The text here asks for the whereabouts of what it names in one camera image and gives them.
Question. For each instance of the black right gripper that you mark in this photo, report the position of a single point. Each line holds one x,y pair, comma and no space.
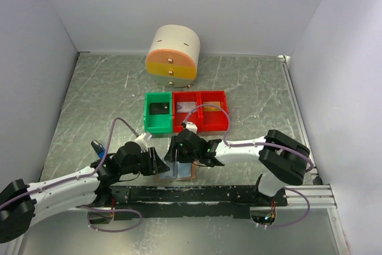
174,154

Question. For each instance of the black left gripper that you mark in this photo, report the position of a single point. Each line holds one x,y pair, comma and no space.
154,164

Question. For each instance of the tan leather card holder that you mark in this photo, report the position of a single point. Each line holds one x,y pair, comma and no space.
178,171

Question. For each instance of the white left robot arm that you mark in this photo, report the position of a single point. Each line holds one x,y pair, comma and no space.
25,204

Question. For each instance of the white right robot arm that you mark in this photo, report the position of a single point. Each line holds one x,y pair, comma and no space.
286,160

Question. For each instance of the silver purple credit card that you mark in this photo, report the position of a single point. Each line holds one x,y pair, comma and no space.
185,107

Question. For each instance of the black credit card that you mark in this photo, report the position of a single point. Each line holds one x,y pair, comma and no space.
159,108

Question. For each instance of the gold credit card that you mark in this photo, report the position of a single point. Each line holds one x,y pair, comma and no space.
211,106

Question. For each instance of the green plastic bin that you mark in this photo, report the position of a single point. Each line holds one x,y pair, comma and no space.
158,115

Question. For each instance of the middle red plastic bin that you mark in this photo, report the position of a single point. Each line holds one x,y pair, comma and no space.
178,118

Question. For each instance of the red plastic bin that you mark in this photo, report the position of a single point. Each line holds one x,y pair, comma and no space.
178,118
213,119

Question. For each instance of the right red plastic bin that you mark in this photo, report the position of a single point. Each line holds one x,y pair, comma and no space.
213,119

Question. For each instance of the blue black lighter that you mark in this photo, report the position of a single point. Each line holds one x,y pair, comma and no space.
98,148

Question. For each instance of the round cream drawer cabinet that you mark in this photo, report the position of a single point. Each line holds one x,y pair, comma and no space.
173,56

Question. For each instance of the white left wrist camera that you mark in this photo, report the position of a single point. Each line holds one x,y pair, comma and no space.
142,140

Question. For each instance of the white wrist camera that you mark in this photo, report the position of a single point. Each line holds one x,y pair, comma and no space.
190,126
142,140

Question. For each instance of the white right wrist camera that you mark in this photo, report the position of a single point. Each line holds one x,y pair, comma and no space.
190,126

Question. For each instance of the aluminium frame rail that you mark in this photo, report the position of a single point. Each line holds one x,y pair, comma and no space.
311,195

